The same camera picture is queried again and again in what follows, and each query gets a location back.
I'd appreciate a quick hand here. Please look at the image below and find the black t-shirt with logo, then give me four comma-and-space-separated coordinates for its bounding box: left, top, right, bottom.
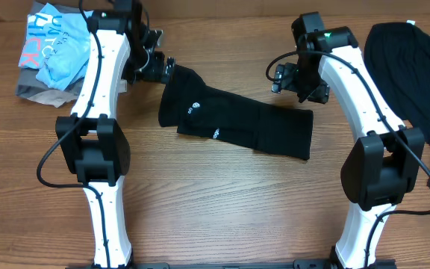
158, 65, 314, 161

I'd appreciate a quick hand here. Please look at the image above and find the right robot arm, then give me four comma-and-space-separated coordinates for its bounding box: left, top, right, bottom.
271, 12, 424, 268

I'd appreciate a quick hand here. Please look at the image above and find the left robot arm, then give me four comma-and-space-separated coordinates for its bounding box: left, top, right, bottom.
53, 1, 175, 268

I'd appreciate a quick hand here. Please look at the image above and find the light blue printed shirt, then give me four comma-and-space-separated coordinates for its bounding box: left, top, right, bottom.
18, 3, 92, 90

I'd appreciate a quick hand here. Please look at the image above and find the beige folded garment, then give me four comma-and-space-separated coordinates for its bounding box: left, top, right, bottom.
19, 80, 84, 108

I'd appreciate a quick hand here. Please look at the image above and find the black garment pile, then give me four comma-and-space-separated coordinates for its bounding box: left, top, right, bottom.
364, 20, 430, 199

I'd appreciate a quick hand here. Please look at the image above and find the dark grey folded garment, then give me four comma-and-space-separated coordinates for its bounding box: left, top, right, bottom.
15, 4, 84, 98

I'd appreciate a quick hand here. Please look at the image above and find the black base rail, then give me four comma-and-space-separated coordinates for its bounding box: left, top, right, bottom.
65, 258, 399, 269

